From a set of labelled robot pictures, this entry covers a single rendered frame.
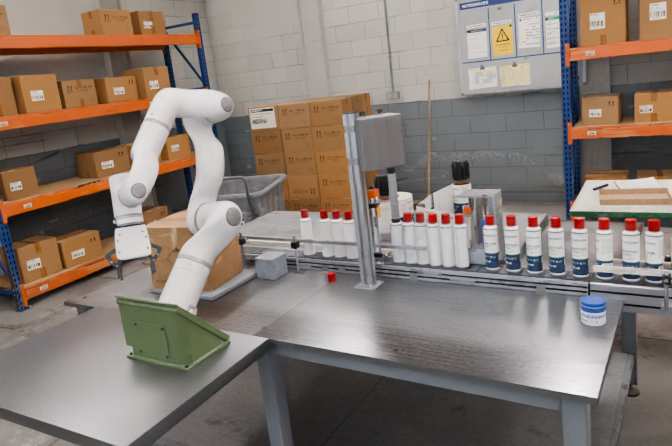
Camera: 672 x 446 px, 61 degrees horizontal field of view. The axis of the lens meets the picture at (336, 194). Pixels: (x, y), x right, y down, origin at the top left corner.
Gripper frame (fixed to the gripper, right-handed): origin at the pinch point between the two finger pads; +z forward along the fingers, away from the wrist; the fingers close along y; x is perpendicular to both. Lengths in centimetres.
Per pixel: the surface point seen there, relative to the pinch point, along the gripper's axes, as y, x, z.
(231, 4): 168, 543, -340
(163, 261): 11, 59, -4
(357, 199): 81, 9, -13
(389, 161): 92, 0, -25
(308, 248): 71, 52, 1
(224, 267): 34, 53, 3
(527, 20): 406, 270, -188
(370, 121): 85, -5, -39
